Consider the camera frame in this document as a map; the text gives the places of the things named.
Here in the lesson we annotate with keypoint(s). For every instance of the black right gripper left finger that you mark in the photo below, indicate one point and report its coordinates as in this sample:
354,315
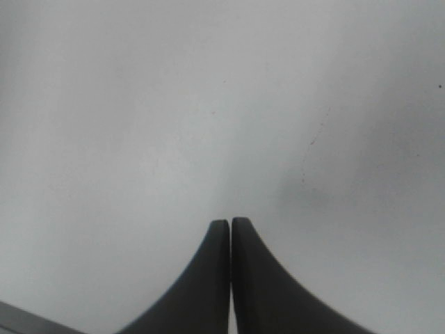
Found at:
198,301

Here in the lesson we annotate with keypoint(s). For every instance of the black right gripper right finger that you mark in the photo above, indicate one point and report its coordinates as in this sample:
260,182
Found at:
267,299

